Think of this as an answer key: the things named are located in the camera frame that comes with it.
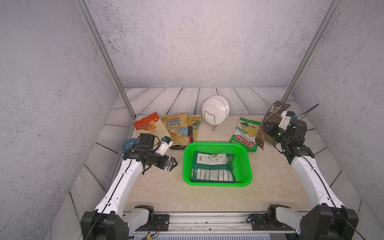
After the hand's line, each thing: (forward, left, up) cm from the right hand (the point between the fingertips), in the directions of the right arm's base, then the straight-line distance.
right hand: (263, 121), depth 77 cm
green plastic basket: (-15, +7, -27) cm, 32 cm away
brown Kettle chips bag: (+3, -5, +2) cm, 6 cm away
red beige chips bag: (+22, +68, -27) cm, 77 cm away
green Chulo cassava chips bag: (+16, 0, -30) cm, 34 cm away
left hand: (-15, +47, -13) cm, 51 cm away
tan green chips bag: (+26, +37, -26) cm, 52 cm away
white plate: (+24, +22, -14) cm, 36 cm away
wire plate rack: (+21, +22, -21) cm, 37 cm away
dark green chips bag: (-12, +25, -27) cm, 38 cm away
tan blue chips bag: (+20, +49, -26) cm, 59 cm away
